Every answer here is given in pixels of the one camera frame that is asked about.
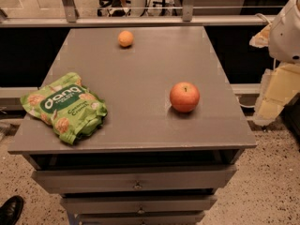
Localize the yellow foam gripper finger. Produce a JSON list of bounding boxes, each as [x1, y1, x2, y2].
[[253, 63, 300, 126], [249, 24, 271, 48]]

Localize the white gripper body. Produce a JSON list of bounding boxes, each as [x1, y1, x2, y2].
[[268, 0, 300, 63]]

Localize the red apple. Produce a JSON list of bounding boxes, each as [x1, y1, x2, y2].
[[170, 82, 200, 113]]

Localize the top grey drawer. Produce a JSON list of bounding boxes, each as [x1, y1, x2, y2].
[[32, 165, 236, 194]]

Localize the grey drawer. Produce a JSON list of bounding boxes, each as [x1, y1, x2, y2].
[[79, 212, 204, 225], [32, 165, 236, 194], [61, 195, 217, 214]]

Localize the orange fruit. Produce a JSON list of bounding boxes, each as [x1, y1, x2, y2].
[[118, 31, 134, 48]]

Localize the black office chair base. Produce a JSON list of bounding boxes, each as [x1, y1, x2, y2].
[[97, 0, 130, 17]]

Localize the grey drawer cabinet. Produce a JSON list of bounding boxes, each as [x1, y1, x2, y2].
[[7, 26, 258, 225]]

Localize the middle grey drawer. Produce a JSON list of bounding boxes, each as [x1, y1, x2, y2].
[[61, 195, 217, 214]]

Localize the bottom grey drawer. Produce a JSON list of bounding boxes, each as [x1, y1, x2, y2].
[[79, 212, 204, 225]]

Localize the green snack chip bag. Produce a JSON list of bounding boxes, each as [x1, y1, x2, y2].
[[21, 72, 108, 145]]

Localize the black leather shoe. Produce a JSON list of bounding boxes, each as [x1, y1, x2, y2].
[[0, 195, 24, 225]]

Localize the white cable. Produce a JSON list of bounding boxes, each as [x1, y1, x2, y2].
[[254, 12, 273, 25]]

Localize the metal railing frame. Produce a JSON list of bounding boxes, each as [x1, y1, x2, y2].
[[0, 0, 276, 28]]

